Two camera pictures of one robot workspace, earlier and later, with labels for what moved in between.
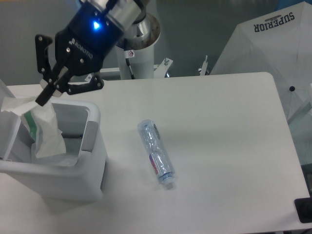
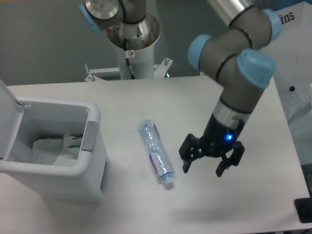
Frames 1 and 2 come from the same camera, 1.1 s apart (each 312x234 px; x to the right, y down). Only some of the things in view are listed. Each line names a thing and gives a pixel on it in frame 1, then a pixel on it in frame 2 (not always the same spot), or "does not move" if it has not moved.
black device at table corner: (303, 208) does not move
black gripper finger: (95, 83) to (239, 149)
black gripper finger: (52, 77) to (191, 148)
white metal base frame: (159, 69) does not move
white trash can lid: (9, 122) does not move
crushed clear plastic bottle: (157, 150) does not move
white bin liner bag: (68, 159) does not move
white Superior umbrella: (280, 43) does not move
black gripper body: (82, 47) to (219, 137)
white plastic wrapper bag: (42, 123) to (71, 146)
